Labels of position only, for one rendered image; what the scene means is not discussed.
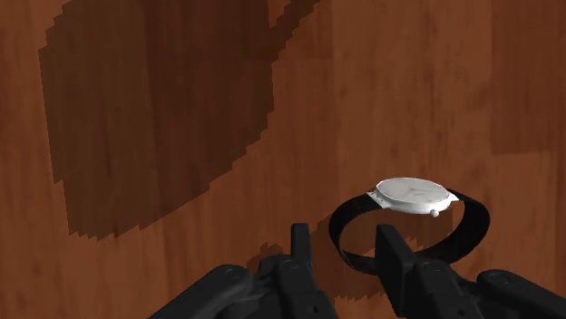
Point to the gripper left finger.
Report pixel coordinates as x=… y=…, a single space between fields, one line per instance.
x=292 y=282

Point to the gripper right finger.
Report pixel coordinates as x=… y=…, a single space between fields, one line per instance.
x=424 y=287

